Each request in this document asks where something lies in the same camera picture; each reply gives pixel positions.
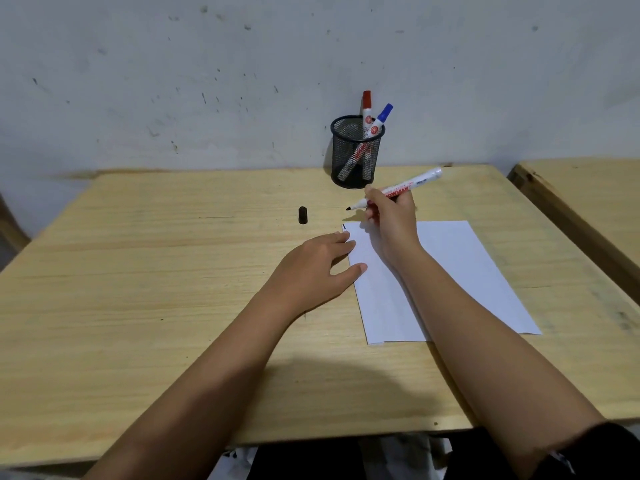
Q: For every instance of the person's left hand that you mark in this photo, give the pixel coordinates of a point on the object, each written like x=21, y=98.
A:
x=302, y=277

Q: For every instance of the person's right hand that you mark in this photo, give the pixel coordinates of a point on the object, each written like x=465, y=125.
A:
x=396, y=227

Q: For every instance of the person's right thumb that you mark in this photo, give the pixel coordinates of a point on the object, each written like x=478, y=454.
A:
x=374, y=195

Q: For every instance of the person's left thumb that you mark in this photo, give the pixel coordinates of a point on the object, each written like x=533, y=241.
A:
x=351, y=274

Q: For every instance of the white black-tip marker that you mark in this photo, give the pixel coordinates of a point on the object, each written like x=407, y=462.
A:
x=425, y=177

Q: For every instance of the white paper sheet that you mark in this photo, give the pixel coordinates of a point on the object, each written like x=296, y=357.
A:
x=465, y=274

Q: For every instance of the person's left forearm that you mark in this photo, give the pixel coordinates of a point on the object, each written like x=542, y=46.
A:
x=210, y=389

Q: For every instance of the person's right forearm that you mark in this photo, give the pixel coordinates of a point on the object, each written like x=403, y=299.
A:
x=480, y=354

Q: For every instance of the black mesh pen holder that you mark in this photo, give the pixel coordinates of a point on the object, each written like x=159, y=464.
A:
x=350, y=154

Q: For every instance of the black marker cap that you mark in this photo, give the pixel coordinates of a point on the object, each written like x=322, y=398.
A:
x=302, y=214

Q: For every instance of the white marker with blue cap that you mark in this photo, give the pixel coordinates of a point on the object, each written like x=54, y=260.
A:
x=384, y=113

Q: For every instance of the white marker with red cap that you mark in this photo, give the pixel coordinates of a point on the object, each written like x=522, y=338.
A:
x=367, y=107

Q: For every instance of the black trousers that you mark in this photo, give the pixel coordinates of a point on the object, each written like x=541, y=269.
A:
x=310, y=462

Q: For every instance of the neighbouring wooden desk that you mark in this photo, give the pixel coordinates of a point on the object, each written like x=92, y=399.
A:
x=590, y=204

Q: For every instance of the black sleeve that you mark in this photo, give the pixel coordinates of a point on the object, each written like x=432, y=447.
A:
x=595, y=454

